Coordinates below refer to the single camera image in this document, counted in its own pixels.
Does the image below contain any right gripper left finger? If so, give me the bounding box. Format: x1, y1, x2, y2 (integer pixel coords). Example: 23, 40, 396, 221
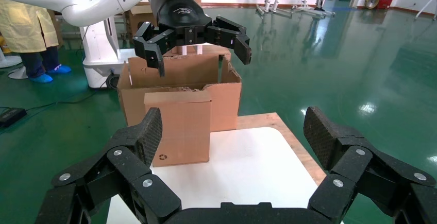
36, 107, 181, 224

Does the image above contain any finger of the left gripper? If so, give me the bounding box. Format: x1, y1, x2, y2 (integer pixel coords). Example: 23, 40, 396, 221
132, 21, 175, 77
205, 16, 253, 65

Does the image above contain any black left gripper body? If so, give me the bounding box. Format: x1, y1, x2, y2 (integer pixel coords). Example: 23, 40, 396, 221
150, 0, 214, 47

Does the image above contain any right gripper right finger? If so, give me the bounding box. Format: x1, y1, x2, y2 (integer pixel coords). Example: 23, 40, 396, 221
303, 106, 437, 224

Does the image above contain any small cardboard box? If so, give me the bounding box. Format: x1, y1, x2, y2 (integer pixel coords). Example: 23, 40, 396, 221
143, 90, 212, 168

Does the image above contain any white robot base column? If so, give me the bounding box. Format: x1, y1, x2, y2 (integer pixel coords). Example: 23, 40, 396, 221
80, 16, 144, 90

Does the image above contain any open-flap cardboard box with print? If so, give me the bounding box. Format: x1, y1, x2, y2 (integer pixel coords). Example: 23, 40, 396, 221
124, 4, 161, 44

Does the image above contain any large open cardboard box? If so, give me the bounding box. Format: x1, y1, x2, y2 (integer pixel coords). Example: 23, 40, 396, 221
117, 45, 243, 133

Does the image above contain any black power box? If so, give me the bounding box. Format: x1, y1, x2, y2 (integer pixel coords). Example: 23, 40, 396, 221
0, 108, 27, 128

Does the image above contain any wooden plywood board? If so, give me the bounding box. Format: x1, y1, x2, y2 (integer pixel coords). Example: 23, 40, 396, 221
237, 112, 327, 185

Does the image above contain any person in yellow coat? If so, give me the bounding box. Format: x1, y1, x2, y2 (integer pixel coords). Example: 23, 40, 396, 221
0, 0, 72, 84

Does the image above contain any round stool base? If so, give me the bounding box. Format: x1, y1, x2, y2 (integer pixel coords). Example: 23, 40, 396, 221
7, 66, 29, 80

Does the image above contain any white round floor base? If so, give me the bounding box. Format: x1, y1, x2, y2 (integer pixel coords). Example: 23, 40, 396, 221
0, 55, 23, 69

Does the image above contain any yellow floor object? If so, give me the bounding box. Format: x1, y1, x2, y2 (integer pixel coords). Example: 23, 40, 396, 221
0, 35, 11, 54

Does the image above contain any white tripod leg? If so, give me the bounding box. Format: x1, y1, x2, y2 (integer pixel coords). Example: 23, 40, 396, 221
414, 0, 437, 20

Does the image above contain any thin black floor cable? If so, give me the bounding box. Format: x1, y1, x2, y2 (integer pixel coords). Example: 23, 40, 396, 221
25, 74, 119, 112

